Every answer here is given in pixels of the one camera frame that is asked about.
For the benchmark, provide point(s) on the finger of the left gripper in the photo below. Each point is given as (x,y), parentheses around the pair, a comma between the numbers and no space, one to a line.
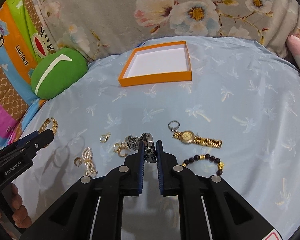
(37,142)
(21,142)

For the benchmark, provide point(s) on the small gold hoop earring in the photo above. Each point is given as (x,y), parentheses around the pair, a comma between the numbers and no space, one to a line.
(78,161)

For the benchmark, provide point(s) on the grey floral blanket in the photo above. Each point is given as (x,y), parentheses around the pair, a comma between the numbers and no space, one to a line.
(98,28)

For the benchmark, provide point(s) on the colourful cartoon monkey bedsheet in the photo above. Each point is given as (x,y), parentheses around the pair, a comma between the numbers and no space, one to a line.
(23,44)

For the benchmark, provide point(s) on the orange cardboard box tray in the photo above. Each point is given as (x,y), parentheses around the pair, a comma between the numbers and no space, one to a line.
(158,63)

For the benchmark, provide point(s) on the silver metal wristwatch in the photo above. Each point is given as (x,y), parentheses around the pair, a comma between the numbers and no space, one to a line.
(149,148)

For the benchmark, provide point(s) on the green plush cushion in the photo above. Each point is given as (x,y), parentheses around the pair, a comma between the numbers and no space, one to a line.
(57,72)

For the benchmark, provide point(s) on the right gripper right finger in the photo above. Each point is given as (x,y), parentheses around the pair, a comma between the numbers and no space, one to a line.
(209,208)

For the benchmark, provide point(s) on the gold metal wristwatch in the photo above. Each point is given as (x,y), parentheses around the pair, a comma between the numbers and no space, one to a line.
(188,137)

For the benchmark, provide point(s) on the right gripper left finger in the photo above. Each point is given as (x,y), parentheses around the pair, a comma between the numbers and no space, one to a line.
(92,208)

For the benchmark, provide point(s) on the white pearl bow brooch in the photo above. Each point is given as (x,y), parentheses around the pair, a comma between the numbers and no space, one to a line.
(87,156)

